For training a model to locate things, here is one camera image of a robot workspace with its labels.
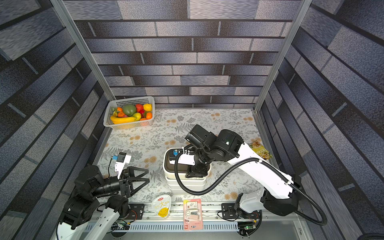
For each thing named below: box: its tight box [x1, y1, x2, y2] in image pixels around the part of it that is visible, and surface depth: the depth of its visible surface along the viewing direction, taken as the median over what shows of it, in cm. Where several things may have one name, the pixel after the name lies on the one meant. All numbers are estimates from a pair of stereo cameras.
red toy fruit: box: [135, 103, 145, 115], surface depth 115 cm
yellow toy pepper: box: [143, 103, 153, 112], surface depth 116 cm
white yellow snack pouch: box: [151, 194, 172, 218], surface depth 70 cm
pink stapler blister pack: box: [183, 198, 203, 231], surface depth 73 cm
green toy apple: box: [132, 112, 142, 121], surface depth 107 cm
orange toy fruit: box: [146, 112, 153, 120], surface depth 112 cm
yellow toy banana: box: [110, 116, 137, 125], surface depth 103 cm
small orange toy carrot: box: [116, 107, 125, 118], surface depth 112 cm
